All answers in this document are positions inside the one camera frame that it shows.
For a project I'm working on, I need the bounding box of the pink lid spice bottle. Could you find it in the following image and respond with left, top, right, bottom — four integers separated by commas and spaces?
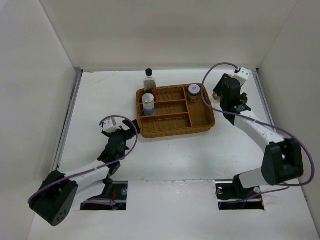
212, 92, 221, 102

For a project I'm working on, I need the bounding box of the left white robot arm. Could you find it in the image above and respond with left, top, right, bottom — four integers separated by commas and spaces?
27, 116, 140, 227

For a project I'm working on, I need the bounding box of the black cap spice bottle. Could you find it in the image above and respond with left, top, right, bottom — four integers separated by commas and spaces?
239, 92, 248, 104

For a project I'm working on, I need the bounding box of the white lid glass jar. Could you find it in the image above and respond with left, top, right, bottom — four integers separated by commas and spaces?
188, 84, 201, 103

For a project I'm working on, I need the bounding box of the brown wicker divided tray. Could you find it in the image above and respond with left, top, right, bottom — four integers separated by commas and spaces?
136, 84, 216, 138

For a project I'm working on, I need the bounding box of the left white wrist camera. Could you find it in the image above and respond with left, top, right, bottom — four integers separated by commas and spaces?
102, 118, 121, 134

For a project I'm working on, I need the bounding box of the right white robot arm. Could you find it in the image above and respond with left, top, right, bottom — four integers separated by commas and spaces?
213, 74, 304, 198

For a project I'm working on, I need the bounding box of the metal table rail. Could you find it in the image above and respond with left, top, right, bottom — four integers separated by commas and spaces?
50, 67, 84, 172
252, 68, 274, 125

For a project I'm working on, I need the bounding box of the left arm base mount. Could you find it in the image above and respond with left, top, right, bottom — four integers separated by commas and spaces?
80, 179, 129, 211

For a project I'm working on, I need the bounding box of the right metal table rail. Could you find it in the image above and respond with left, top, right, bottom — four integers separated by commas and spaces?
252, 68, 274, 125

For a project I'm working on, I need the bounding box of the dark sauce bottle black cap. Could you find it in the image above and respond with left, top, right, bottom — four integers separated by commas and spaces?
143, 68, 157, 102

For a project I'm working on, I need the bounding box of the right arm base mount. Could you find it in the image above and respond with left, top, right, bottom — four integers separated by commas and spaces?
215, 176, 265, 211

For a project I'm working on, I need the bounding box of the silver lid spice jar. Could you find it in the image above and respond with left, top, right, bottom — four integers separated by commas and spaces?
142, 93, 155, 116

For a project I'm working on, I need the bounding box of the left metal table rail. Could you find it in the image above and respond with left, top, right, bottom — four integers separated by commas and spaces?
50, 67, 84, 172

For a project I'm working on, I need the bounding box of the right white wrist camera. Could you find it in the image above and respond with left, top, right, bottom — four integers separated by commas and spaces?
234, 67, 251, 83

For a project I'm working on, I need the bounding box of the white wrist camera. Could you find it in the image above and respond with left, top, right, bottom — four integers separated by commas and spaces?
234, 67, 251, 83
102, 118, 121, 134

